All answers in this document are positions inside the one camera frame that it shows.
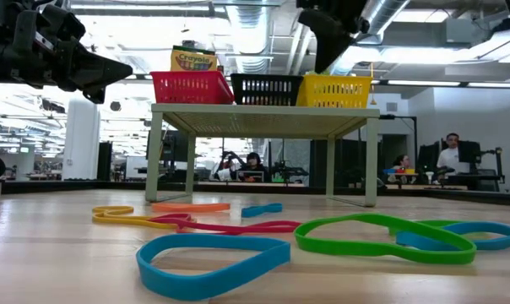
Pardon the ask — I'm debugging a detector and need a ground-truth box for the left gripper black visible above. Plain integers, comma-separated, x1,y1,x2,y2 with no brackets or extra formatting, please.
0,0,134,105

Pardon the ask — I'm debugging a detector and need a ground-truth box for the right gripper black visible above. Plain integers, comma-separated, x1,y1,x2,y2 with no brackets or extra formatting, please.
296,0,371,75

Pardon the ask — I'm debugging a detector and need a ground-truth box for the yellow rubber band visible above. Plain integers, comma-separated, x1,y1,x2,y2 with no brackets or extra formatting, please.
90,204,198,231

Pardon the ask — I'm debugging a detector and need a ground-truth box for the orange-red rubber band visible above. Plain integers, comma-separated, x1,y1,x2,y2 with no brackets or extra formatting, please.
150,202,232,214

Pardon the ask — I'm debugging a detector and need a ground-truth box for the pale blue rubber band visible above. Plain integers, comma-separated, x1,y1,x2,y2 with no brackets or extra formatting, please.
240,202,284,220

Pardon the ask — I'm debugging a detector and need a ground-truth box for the long red rubber band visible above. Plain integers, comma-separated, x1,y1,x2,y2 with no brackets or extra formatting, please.
147,212,302,236

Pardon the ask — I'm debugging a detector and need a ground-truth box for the light blue rubber band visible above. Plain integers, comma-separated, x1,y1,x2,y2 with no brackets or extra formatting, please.
135,233,292,302

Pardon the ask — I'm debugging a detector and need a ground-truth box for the yellow plastic basket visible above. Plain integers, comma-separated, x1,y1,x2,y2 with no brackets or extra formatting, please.
296,73,373,109

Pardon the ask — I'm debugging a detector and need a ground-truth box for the white round pillar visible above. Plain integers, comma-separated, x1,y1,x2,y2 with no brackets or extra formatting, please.
62,99,101,182

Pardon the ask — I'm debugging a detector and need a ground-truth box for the red plastic basket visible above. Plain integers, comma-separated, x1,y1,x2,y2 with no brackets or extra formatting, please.
149,70,236,106

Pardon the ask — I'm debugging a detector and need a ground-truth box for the yellow green crayon box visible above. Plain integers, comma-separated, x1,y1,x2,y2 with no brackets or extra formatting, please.
170,44,219,73

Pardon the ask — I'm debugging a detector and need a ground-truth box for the pale green metal riser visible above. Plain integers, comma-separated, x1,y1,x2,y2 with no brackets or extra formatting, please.
144,103,382,208

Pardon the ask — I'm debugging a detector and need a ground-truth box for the black plastic basket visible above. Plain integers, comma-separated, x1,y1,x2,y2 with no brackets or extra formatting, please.
230,73,305,107

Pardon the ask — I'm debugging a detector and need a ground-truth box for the black computer monitor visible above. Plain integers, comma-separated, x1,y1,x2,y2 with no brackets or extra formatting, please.
415,143,442,174
457,140,483,165

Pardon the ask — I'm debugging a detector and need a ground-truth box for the green rubber band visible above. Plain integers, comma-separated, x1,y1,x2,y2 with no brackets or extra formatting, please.
293,212,478,266
388,218,492,237

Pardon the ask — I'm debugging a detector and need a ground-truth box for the silver ceiling air duct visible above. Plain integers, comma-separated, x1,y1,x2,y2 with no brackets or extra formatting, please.
328,0,412,77
223,0,279,76

